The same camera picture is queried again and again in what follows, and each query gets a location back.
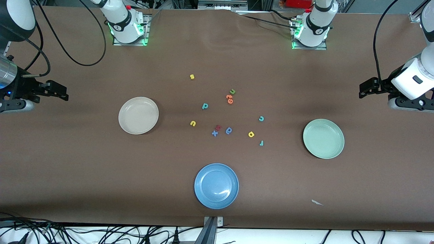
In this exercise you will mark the red box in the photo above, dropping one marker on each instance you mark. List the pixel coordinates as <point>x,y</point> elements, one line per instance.
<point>298,3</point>

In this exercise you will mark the aluminium frame profile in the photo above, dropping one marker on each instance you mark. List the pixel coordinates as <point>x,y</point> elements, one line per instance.
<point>414,16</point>

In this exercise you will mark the blue foam letter a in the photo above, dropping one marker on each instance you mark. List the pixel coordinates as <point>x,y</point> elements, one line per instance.
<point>229,130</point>

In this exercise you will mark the white paper scrap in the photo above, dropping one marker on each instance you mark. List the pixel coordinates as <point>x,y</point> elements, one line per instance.
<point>316,202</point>

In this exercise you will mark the blue plate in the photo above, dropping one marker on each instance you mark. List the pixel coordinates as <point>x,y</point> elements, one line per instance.
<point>216,186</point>

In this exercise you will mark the grey equipment box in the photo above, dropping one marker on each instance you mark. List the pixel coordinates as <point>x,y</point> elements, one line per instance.
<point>222,5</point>

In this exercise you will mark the green plate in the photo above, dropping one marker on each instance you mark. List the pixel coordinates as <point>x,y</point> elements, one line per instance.
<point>323,139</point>

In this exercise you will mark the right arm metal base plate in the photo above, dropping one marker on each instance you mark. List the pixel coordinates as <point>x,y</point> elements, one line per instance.
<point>145,37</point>

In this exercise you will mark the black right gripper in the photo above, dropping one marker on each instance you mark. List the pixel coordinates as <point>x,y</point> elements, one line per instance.
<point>24,88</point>

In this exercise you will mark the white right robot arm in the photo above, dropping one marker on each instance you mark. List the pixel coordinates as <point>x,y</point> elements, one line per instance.
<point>122,23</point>

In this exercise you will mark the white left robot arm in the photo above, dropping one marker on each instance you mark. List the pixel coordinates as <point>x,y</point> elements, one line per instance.
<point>315,27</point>

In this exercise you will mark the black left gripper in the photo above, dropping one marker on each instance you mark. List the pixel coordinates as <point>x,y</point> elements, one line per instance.
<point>382,86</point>

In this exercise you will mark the metal table bracket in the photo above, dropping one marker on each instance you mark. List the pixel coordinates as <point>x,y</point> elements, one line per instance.
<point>212,232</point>

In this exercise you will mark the beige brown plate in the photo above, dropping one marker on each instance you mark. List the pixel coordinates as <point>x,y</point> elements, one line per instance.
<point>138,115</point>

